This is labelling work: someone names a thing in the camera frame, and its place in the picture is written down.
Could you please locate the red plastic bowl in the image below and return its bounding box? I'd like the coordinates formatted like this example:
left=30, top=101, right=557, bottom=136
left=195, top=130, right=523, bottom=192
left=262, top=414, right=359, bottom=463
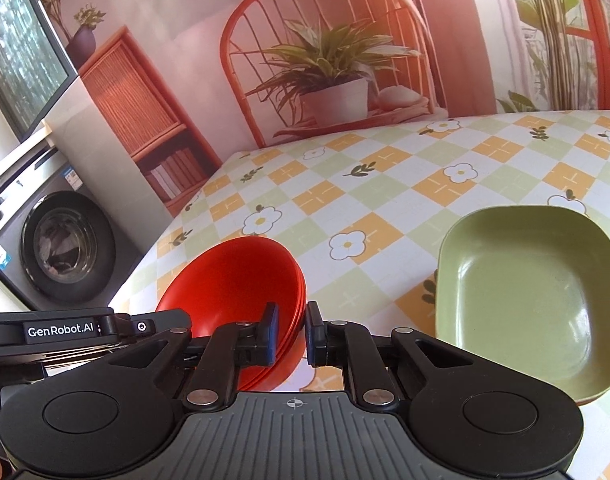
left=156, top=236, right=306, bottom=391

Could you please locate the grey front-load washing machine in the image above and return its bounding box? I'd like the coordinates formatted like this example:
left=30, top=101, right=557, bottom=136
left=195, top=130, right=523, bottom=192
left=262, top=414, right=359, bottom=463
left=0, top=141, right=142, bottom=311

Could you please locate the checkered floral tablecloth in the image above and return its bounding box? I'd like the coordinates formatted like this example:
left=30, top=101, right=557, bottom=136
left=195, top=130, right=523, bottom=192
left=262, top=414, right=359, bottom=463
left=112, top=110, right=610, bottom=479

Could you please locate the green square plastic plate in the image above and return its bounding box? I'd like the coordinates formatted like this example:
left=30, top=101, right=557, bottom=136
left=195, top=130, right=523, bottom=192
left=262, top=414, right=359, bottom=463
left=435, top=205, right=610, bottom=404

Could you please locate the black framed window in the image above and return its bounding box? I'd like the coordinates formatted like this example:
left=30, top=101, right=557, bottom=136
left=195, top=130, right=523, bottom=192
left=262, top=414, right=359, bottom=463
left=0, top=0, right=77, bottom=142

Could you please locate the printed room backdrop cloth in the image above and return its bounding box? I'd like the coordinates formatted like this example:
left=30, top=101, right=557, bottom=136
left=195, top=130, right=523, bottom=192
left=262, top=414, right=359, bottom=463
left=39, top=0, right=610, bottom=210

